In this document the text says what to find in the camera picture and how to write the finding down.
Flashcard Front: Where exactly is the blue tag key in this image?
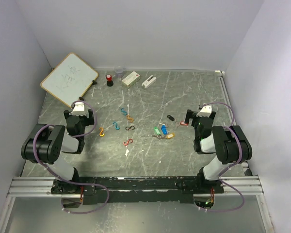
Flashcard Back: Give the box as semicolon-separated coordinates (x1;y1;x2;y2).
161;124;168;135

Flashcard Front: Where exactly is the green tag key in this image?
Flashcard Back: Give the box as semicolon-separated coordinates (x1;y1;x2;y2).
153;127;161;138

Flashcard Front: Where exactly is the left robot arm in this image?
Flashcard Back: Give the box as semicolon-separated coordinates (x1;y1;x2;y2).
21;109;96;194

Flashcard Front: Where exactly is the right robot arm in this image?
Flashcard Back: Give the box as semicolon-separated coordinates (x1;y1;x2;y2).
184;109;252;193

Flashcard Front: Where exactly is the red tag key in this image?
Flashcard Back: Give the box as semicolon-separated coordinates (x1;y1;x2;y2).
176;121;189;127

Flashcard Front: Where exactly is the yellow tag key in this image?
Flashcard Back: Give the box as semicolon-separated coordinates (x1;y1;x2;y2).
160;133;175;139

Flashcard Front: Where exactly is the black tag key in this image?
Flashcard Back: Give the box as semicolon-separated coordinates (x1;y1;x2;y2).
167;115;177;122

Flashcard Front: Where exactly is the wood-framed whiteboard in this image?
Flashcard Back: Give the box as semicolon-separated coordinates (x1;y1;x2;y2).
40;52;98;106

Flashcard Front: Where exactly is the red black stamp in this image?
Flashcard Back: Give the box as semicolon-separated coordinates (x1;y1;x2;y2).
106;74;113;87

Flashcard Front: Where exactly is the red S-carabiner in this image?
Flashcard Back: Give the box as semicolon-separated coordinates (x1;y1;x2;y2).
123;138;133;146

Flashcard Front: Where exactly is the white green cardboard box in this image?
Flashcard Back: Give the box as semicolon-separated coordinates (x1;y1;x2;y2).
122;71;140;88

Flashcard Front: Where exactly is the clear plastic cup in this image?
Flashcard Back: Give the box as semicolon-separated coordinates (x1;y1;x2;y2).
114;66;124;78

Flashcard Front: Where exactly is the white plastic device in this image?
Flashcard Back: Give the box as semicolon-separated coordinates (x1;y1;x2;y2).
142;75;157;89

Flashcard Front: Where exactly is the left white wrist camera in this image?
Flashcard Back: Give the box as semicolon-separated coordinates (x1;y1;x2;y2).
71;102;86;116

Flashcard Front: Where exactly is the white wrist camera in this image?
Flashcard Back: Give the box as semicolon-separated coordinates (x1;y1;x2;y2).
71;102;86;116
197;105;212;117

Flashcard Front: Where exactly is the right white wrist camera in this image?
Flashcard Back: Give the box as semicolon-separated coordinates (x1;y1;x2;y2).
197;105;212;117

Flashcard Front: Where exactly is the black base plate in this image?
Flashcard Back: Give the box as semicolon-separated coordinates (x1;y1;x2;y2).
50;176;224;205

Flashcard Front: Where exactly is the aluminium rail frame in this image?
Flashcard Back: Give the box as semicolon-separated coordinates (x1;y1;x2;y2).
0;70;272;233

